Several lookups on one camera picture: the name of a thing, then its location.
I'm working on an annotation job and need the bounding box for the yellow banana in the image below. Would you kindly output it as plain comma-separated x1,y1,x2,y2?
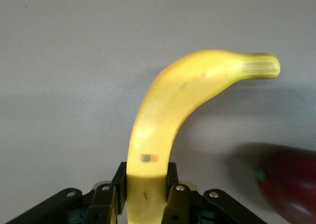
125,48,281,224

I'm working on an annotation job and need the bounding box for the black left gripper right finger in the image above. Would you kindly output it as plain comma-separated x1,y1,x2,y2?
161,162,268,224

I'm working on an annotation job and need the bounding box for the red yellow mango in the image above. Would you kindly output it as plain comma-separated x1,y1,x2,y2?
254,146,316,221

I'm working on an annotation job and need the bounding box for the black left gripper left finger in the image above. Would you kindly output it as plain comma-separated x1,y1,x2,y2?
7,161,128,224

